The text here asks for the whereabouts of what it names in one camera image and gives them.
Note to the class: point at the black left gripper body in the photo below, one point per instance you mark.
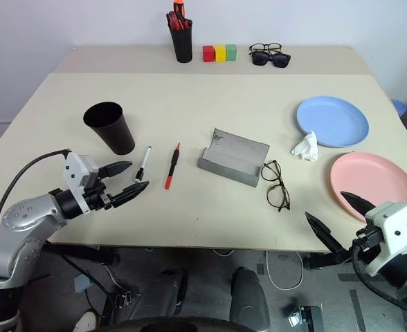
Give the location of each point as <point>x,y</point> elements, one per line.
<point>96,195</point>

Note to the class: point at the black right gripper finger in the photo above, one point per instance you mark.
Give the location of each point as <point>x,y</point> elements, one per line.
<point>323,233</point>
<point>357,204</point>

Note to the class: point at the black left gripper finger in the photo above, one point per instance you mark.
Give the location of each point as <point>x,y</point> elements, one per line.
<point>117,168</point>
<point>131,192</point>

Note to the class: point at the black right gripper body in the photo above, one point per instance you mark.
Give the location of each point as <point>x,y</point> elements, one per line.
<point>357,247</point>

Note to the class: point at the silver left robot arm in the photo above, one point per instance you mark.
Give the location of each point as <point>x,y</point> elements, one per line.
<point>20,228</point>

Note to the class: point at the pink plastic plate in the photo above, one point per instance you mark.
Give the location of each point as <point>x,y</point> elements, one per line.
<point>373,183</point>

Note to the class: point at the white marker with black cap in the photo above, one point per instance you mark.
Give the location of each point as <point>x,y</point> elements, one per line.
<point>143,164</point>

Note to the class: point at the empty black plastic cup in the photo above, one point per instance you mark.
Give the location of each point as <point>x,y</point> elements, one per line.
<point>109,128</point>

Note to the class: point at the red black pen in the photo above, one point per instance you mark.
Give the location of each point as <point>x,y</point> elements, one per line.
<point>172,167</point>

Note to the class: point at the crumpled white tissue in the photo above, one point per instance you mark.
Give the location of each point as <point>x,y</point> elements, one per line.
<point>306,147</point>

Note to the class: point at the blue plastic plate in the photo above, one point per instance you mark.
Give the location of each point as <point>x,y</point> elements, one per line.
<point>331,119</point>

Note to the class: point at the dark rounded robot leg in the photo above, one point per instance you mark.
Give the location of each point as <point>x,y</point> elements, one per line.
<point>165,297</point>
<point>248,297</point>

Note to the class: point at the blue round bin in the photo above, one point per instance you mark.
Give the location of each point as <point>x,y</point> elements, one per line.
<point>399,106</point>

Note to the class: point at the open grey glasses case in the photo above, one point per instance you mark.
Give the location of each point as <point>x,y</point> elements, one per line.
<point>233,159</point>

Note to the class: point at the white shoe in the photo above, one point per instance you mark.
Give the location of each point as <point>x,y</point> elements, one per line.
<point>86,321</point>

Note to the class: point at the black pen holder cup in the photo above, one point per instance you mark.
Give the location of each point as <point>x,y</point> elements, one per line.
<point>182,45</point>

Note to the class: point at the dark rounded robot torso edge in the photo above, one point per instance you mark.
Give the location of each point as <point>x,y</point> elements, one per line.
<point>176,325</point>

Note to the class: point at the red wooden block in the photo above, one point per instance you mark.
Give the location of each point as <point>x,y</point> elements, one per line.
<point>208,53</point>

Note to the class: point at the yellow wooden block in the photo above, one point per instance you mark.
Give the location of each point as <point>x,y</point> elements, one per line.
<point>220,53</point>

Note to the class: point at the green wooden block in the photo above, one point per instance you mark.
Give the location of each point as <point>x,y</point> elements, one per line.
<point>231,52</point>

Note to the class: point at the black sunglasses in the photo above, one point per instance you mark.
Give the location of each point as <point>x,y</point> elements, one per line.
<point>271,59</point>

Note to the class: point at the tortoiseshell glasses round lenses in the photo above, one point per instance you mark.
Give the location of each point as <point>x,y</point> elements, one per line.
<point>264,47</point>

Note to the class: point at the black table frame foot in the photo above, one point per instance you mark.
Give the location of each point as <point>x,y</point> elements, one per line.
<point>323,261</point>

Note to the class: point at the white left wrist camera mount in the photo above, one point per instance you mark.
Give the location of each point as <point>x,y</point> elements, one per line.
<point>74,174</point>

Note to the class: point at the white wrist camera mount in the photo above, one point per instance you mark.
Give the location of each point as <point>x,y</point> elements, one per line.
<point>390,228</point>
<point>74,174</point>

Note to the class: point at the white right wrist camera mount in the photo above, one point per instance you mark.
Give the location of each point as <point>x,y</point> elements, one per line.
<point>390,228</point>

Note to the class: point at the tortoiseshell glasses thin frame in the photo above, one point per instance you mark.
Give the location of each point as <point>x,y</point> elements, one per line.
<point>275,185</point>

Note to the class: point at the silver caster bracket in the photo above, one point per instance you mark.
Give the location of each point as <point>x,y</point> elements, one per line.
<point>305,316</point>

